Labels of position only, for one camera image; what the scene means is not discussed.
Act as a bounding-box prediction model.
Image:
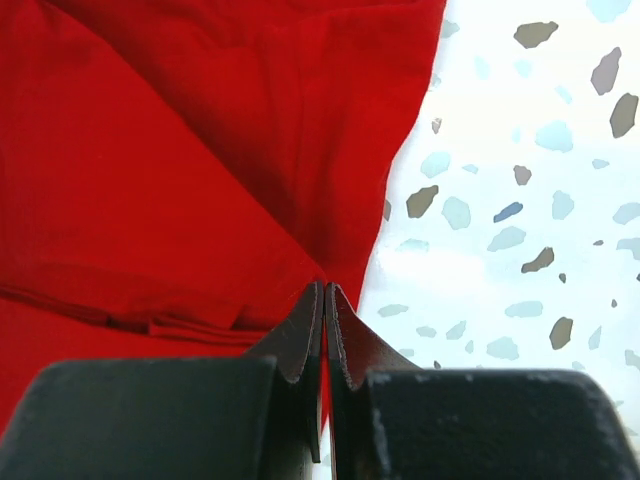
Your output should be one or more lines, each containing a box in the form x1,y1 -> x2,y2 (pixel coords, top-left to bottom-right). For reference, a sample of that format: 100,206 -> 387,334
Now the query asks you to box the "red t shirt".
1,1 -> 445,421

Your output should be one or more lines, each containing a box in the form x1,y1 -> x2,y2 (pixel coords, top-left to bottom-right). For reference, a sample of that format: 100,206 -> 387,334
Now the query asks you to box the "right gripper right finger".
325,284 -> 639,479

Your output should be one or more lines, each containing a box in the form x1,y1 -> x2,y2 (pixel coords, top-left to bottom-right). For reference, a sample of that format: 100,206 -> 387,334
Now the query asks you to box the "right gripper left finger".
1,282 -> 324,479

